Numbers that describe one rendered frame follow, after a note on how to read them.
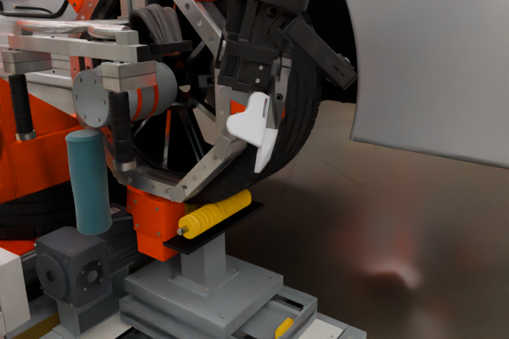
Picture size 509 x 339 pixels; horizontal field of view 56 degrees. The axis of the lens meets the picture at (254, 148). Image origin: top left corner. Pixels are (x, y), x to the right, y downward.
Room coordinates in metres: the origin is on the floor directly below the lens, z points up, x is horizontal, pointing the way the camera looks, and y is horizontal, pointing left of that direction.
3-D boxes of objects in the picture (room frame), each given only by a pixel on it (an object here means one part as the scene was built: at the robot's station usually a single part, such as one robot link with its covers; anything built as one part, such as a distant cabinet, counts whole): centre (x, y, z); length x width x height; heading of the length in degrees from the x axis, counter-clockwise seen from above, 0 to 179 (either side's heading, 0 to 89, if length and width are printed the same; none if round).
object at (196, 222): (1.18, 0.10, 0.51); 0.29 x 0.06 x 0.06; 145
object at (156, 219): (1.19, 0.23, 0.48); 0.16 x 0.12 x 0.17; 145
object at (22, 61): (1.09, 0.51, 0.93); 0.09 x 0.05 x 0.05; 145
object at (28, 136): (1.07, 0.53, 0.83); 0.04 x 0.04 x 0.16
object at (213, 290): (1.30, 0.16, 0.32); 0.40 x 0.30 x 0.28; 55
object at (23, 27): (1.12, 0.41, 1.03); 0.19 x 0.18 x 0.11; 145
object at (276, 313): (1.27, 0.11, 0.13); 0.50 x 0.36 x 0.10; 55
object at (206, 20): (1.16, 0.26, 0.85); 0.54 x 0.07 x 0.54; 55
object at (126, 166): (0.87, 0.25, 0.83); 0.04 x 0.04 x 0.16
